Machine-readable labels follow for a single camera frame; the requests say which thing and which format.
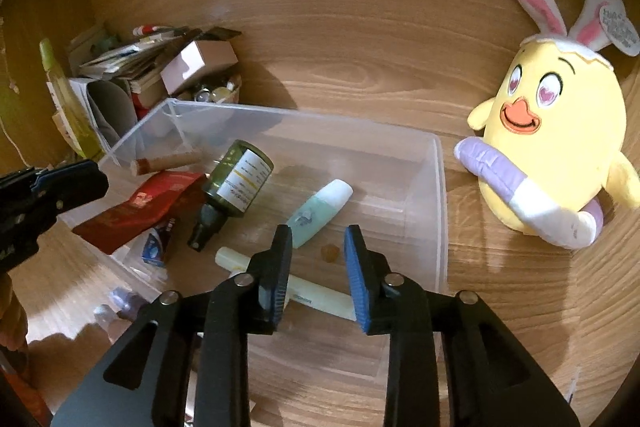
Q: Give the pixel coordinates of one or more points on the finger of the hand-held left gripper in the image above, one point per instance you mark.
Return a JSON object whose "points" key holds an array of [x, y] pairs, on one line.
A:
{"points": [[60, 171], [80, 189]]}

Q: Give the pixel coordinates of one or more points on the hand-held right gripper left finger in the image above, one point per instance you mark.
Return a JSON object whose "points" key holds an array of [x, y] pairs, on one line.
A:
{"points": [[282, 287]]}

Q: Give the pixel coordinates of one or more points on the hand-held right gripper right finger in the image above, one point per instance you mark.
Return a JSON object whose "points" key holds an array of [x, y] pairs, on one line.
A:
{"points": [[356, 287]]}

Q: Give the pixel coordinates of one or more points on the pale green highlighter pen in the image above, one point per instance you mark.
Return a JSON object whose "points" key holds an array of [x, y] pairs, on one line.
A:
{"points": [[320, 299]]}

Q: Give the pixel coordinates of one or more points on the red pouch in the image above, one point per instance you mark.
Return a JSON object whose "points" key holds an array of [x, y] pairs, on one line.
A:
{"points": [[145, 207]]}

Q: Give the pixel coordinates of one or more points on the mint tube with white cap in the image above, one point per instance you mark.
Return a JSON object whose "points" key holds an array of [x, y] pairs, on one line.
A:
{"points": [[315, 212]]}

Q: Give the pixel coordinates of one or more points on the small cosmetic tube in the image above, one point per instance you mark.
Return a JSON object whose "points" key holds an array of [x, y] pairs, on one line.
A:
{"points": [[170, 161]]}

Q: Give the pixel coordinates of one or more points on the small blue box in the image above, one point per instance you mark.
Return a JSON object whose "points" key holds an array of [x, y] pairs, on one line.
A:
{"points": [[157, 247]]}

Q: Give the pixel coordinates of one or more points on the clear plastic storage bin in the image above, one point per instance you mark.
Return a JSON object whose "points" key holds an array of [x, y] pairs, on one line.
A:
{"points": [[390, 187]]}

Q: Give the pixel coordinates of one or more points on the dark green spray bottle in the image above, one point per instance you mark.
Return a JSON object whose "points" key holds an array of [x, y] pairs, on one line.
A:
{"points": [[235, 182]]}

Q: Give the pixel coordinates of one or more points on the tall yellow-green spray bottle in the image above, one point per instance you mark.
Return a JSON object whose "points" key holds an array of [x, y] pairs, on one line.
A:
{"points": [[75, 127]]}

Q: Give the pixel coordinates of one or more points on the white folded paper box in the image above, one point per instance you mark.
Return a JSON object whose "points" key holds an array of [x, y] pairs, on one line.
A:
{"points": [[110, 107]]}

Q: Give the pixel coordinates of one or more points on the red box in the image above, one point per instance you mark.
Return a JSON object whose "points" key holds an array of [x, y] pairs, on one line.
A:
{"points": [[150, 97]]}

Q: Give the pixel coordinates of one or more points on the purple cosmetic bottle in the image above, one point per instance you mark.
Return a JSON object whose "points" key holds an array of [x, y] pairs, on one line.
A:
{"points": [[125, 302]]}

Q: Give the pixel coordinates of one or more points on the stack of paper packets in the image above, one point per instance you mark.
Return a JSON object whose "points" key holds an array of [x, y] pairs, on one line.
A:
{"points": [[125, 57]]}

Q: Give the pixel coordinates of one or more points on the red and white marker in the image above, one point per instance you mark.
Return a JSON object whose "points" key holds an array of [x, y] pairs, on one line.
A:
{"points": [[150, 29]]}

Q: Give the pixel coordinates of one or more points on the small open pink box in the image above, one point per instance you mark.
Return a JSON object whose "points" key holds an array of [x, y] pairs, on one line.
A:
{"points": [[200, 62]]}

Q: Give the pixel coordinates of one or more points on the yellow chick plush toy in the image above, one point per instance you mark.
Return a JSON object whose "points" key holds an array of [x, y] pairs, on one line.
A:
{"points": [[550, 167]]}

